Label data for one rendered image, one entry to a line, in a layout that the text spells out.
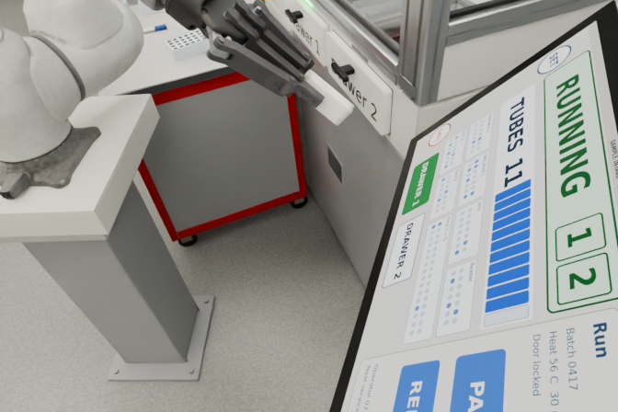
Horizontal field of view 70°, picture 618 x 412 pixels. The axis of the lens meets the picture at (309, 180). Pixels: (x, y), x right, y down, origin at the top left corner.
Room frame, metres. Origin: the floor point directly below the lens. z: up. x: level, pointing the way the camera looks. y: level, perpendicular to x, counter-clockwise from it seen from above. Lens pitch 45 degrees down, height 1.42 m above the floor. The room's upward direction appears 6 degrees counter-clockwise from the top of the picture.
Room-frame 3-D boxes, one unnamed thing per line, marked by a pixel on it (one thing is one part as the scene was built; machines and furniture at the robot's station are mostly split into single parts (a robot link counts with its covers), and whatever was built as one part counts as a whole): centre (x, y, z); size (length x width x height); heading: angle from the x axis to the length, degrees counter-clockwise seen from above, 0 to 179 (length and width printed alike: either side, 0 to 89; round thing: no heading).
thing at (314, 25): (1.16, -0.04, 0.87); 0.29 x 0.02 x 0.11; 17
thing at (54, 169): (0.74, 0.56, 0.86); 0.22 x 0.18 x 0.06; 171
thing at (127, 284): (0.76, 0.55, 0.38); 0.30 x 0.30 x 0.76; 84
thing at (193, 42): (1.31, 0.33, 0.78); 0.12 x 0.08 x 0.04; 119
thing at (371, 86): (0.86, -0.13, 0.87); 0.29 x 0.02 x 0.11; 17
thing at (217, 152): (1.46, 0.37, 0.38); 0.62 x 0.58 x 0.76; 17
